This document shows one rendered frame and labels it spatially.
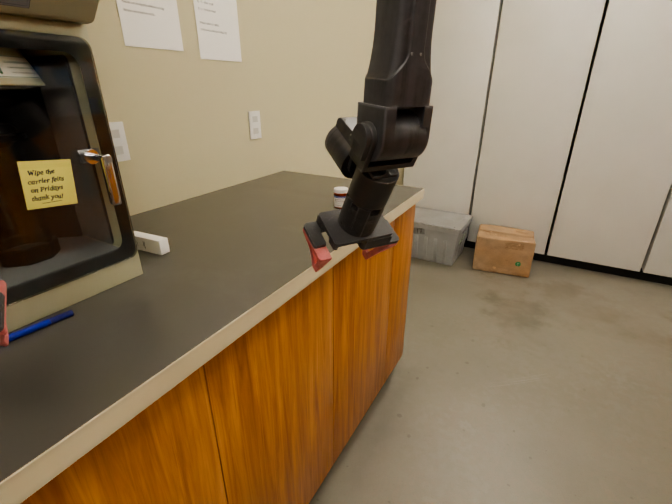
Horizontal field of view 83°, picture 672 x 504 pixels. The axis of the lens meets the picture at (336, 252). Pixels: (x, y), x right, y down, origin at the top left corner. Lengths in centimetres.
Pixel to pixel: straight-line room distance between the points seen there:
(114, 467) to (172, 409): 10
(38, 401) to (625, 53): 324
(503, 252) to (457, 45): 158
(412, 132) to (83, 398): 54
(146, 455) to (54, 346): 22
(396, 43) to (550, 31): 283
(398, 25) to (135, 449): 66
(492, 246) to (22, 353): 280
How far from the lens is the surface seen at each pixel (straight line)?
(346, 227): 55
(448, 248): 309
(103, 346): 71
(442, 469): 168
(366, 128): 44
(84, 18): 82
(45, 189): 79
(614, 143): 326
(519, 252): 307
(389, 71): 44
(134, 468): 73
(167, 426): 73
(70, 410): 62
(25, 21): 81
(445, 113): 333
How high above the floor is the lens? 132
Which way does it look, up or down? 24 degrees down
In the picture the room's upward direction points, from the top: straight up
